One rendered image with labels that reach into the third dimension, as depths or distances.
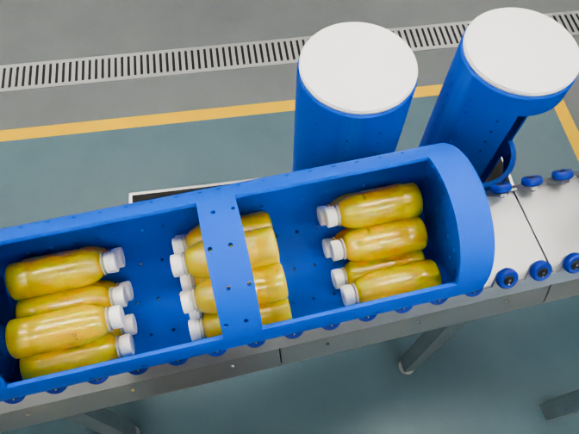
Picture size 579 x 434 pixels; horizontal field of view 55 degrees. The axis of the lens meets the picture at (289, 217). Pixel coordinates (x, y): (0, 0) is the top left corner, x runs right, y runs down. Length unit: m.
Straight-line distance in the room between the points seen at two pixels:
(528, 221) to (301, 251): 0.52
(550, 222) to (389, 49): 0.54
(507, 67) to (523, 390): 1.22
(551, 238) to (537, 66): 0.41
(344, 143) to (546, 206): 0.48
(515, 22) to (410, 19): 1.53
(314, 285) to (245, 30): 1.95
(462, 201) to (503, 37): 0.64
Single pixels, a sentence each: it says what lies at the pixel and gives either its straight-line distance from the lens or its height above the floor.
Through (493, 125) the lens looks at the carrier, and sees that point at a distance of 1.48.
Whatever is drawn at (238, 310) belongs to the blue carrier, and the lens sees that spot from 0.89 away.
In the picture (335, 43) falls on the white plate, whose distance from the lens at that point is 1.39.
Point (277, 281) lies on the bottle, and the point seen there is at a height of 1.13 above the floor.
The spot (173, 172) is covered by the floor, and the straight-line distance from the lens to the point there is 2.42.
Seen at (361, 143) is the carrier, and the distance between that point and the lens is 1.36.
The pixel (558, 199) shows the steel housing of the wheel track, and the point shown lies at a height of 0.93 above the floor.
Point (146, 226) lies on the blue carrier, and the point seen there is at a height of 1.06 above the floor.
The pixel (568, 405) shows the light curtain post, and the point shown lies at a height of 0.19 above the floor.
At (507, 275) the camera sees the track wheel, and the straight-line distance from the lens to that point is 1.21.
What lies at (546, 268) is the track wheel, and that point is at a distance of 1.26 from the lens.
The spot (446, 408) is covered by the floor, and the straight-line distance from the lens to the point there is 2.13.
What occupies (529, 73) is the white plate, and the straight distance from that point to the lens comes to 1.45.
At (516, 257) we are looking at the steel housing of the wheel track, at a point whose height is 0.93.
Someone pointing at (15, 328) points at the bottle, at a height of 1.13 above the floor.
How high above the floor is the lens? 2.02
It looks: 63 degrees down
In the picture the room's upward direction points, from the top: 2 degrees clockwise
